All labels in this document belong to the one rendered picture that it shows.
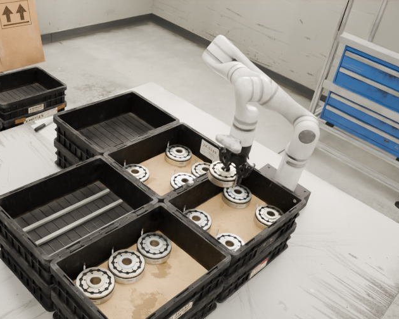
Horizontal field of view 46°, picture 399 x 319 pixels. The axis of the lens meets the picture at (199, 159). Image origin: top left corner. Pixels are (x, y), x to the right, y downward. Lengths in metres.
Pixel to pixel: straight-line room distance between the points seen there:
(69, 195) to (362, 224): 1.15
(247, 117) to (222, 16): 3.61
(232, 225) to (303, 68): 3.05
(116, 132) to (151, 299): 0.83
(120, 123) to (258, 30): 2.88
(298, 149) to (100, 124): 0.81
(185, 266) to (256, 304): 0.28
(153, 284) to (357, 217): 0.99
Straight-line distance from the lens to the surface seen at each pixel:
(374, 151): 3.41
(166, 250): 1.42
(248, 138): 1.38
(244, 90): 1.30
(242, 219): 1.62
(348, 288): 1.73
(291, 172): 1.80
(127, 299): 1.33
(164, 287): 1.37
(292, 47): 4.51
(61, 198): 1.61
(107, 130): 1.95
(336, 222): 1.97
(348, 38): 3.28
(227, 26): 4.89
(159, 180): 1.71
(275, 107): 1.67
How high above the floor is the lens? 1.89
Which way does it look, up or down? 35 degrees down
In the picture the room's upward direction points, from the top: 11 degrees clockwise
